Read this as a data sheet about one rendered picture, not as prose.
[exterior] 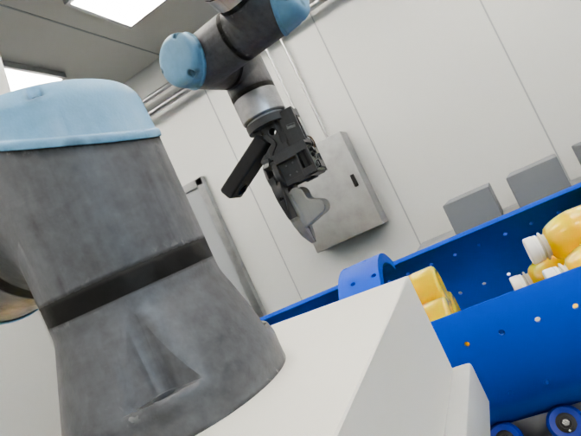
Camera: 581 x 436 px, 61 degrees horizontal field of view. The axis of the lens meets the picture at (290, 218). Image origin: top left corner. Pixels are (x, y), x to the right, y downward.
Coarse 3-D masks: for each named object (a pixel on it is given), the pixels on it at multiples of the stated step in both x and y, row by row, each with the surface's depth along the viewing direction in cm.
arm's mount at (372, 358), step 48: (384, 288) 42; (288, 336) 40; (336, 336) 34; (384, 336) 30; (432, 336) 41; (288, 384) 28; (336, 384) 25; (384, 384) 27; (432, 384) 35; (240, 432) 25; (288, 432) 22; (336, 432) 20; (384, 432) 24; (432, 432) 30
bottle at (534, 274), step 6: (546, 258) 73; (552, 258) 72; (540, 264) 73; (546, 264) 72; (552, 264) 72; (564, 264) 71; (528, 270) 75; (534, 270) 73; (540, 270) 73; (522, 276) 75; (528, 276) 74; (534, 276) 73; (540, 276) 72; (528, 282) 74; (534, 282) 73
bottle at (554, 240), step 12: (564, 216) 68; (576, 216) 67; (552, 228) 68; (564, 228) 67; (576, 228) 66; (540, 240) 69; (552, 240) 68; (564, 240) 67; (576, 240) 66; (552, 252) 69; (564, 252) 67
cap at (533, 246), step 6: (522, 240) 71; (528, 240) 70; (534, 240) 69; (528, 246) 69; (534, 246) 69; (540, 246) 69; (528, 252) 69; (534, 252) 69; (540, 252) 69; (534, 258) 69; (540, 258) 69; (534, 264) 70
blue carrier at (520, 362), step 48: (576, 192) 75; (480, 240) 81; (336, 288) 87; (480, 288) 85; (528, 288) 58; (576, 288) 56; (480, 336) 59; (528, 336) 58; (576, 336) 56; (528, 384) 59; (576, 384) 59
